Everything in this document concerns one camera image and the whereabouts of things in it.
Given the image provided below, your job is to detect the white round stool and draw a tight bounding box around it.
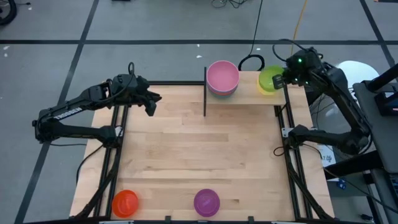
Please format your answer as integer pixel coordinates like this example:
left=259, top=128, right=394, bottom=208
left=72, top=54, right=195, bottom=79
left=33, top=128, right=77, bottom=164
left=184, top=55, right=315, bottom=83
left=337, top=60, right=381, bottom=91

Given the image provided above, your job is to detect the purple translucent bowl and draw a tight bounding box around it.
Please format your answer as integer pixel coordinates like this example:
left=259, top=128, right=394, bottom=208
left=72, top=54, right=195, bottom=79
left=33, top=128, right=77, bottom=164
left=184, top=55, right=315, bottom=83
left=193, top=189, right=221, bottom=218

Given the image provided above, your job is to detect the yellow bowl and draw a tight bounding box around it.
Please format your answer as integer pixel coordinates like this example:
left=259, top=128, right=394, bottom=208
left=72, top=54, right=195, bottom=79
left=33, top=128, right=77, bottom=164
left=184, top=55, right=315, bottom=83
left=257, top=79, right=275, bottom=96

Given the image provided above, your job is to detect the yellow floor cable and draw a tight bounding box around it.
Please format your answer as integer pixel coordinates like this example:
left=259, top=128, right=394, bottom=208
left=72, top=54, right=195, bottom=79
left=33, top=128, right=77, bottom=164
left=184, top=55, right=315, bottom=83
left=290, top=0, right=309, bottom=57

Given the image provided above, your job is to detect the orange translucent bowl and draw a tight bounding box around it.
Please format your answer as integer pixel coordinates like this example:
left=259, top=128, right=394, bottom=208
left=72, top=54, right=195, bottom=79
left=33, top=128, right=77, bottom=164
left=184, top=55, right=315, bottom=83
left=111, top=189, right=139, bottom=218

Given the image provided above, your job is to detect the black aluminium frame rail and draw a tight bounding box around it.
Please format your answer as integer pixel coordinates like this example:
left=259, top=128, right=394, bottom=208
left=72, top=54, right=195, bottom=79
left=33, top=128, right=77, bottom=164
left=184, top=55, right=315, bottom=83
left=273, top=83, right=335, bottom=222
left=74, top=104, right=130, bottom=218

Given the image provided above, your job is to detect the white paper sheet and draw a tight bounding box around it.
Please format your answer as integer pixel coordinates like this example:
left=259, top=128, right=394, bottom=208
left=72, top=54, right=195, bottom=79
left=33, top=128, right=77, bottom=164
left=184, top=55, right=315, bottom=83
left=317, top=144, right=337, bottom=169

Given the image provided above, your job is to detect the green translucent bowl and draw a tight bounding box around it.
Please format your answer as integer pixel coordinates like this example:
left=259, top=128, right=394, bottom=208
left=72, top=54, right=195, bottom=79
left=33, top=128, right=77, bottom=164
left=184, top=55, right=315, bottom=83
left=258, top=65, right=285, bottom=93

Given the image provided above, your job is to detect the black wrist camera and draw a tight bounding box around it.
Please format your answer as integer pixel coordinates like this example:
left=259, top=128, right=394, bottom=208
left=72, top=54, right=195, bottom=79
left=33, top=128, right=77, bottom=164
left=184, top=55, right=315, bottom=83
left=287, top=48, right=323, bottom=74
left=111, top=73, right=138, bottom=94

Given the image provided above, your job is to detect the black cable tangle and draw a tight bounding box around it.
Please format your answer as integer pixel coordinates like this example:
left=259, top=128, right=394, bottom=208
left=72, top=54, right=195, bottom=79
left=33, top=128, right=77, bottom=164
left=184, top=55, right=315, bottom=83
left=211, top=0, right=249, bottom=9

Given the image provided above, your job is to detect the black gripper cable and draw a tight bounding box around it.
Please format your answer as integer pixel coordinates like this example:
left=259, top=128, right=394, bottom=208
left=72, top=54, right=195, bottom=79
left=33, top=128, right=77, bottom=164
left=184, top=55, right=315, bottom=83
left=272, top=38, right=324, bottom=63

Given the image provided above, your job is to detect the black wheel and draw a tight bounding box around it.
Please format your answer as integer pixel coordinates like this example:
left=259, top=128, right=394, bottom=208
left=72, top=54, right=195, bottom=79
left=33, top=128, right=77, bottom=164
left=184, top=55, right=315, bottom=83
left=0, top=0, right=17, bottom=26

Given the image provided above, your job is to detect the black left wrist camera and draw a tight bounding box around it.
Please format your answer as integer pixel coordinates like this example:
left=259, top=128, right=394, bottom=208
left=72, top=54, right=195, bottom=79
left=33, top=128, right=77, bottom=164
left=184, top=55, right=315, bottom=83
left=111, top=73, right=138, bottom=94

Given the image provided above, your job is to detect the pink bowl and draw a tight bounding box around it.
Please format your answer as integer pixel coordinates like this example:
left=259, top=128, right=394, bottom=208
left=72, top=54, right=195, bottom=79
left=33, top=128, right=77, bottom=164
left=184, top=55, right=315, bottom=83
left=206, top=60, right=240, bottom=94

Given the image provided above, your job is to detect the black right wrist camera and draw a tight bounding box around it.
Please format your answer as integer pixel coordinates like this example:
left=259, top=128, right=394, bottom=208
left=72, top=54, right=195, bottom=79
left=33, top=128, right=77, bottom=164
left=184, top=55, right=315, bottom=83
left=287, top=48, right=323, bottom=74

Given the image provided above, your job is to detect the black floor cable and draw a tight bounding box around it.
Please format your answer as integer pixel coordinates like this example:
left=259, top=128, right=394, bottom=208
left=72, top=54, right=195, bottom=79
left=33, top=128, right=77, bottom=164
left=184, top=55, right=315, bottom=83
left=238, top=0, right=266, bottom=72

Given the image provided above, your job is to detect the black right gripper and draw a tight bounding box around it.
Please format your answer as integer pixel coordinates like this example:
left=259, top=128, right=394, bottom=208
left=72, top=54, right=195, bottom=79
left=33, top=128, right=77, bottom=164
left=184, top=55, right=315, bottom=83
left=272, top=68, right=315, bottom=90

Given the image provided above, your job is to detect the grey cart panel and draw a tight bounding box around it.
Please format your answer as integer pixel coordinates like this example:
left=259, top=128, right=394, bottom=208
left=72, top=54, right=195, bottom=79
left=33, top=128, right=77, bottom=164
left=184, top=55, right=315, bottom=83
left=353, top=79, right=398, bottom=175

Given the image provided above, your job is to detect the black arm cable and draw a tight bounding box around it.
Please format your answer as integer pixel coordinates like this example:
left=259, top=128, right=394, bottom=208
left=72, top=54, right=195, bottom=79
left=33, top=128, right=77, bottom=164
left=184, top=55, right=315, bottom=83
left=76, top=142, right=105, bottom=185
left=272, top=142, right=398, bottom=215

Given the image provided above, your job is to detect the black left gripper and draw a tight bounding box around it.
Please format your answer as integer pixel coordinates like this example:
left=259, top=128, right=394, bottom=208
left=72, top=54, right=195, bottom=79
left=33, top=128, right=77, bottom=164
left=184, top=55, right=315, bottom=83
left=133, top=76, right=162, bottom=118

